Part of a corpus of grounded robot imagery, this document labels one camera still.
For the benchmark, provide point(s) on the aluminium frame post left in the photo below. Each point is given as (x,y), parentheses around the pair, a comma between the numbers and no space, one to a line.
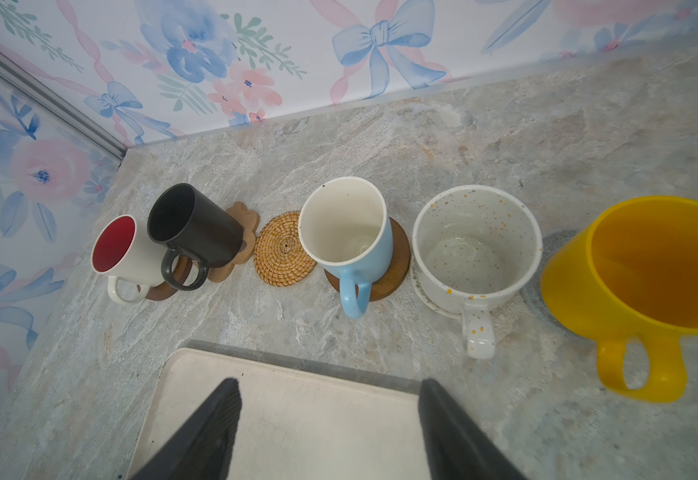
(20,80)

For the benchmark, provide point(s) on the white mug red inside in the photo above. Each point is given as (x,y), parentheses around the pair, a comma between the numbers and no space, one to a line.
(123,251)

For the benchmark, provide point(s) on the cream white mug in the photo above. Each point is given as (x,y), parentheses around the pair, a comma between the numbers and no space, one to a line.
(474,248)

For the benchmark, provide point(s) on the white mug blue handle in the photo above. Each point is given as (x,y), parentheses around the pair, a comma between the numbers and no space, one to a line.
(335,200)

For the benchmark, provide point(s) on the woven rattan round coaster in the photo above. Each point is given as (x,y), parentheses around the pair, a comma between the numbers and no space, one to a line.
(279,257)

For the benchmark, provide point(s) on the black mug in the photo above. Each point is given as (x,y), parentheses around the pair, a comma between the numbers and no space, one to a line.
(189,224)

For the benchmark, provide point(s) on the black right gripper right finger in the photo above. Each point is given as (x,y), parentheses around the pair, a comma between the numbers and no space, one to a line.
(455,446)

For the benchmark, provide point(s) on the grey woven round coaster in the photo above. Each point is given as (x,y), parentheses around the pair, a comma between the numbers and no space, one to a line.
(532,292)

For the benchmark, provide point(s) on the cork paw print coaster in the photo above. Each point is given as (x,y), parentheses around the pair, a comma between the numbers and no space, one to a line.
(249,220)

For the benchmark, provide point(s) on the dark glossy wooden round coaster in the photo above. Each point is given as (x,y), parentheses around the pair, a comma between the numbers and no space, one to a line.
(163,291)

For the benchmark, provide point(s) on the beige serving tray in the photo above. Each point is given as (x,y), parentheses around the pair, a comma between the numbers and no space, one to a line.
(300,419)

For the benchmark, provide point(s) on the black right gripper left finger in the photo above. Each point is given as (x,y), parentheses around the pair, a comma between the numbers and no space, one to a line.
(202,447)

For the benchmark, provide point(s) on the yellow mug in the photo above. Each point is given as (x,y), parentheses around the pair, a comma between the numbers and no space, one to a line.
(629,282)

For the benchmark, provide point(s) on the plain round wooden coaster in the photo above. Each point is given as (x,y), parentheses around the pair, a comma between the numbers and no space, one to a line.
(394,264)

